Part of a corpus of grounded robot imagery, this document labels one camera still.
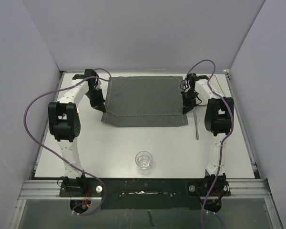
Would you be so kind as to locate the white rectangular plate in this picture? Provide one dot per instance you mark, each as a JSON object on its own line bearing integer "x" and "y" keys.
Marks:
{"x": 216, "y": 84}

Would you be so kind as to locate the silver table knife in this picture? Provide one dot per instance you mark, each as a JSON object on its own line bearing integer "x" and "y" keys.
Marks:
{"x": 196, "y": 125}

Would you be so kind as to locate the clear plastic cup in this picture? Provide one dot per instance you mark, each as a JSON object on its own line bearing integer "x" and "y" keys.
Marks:
{"x": 144, "y": 162}

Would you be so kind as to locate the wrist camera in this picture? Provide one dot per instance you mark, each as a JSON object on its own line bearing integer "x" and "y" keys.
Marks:
{"x": 89, "y": 73}
{"x": 191, "y": 78}

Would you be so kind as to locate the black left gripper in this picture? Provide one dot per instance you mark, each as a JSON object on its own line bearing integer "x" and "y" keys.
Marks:
{"x": 99, "y": 104}

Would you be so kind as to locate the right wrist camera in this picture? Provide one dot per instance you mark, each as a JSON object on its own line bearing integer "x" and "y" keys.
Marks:
{"x": 191, "y": 78}

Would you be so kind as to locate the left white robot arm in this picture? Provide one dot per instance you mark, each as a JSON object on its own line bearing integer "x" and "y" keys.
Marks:
{"x": 65, "y": 126}

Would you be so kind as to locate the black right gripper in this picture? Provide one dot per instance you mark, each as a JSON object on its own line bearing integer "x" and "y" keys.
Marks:
{"x": 187, "y": 106}

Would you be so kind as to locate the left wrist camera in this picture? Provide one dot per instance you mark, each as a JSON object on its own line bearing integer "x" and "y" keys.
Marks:
{"x": 89, "y": 73}

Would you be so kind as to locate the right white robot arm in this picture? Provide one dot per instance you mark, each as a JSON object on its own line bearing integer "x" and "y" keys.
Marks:
{"x": 218, "y": 121}

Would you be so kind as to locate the grey cloth placemat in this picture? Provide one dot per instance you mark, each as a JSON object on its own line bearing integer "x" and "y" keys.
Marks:
{"x": 144, "y": 101}

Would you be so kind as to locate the aluminium frame rail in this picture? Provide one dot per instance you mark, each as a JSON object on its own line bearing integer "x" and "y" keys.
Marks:
{"x": 235, "y": 188}

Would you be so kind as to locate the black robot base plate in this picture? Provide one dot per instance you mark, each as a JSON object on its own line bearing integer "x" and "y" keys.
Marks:
{"x": 158, "y": 201}

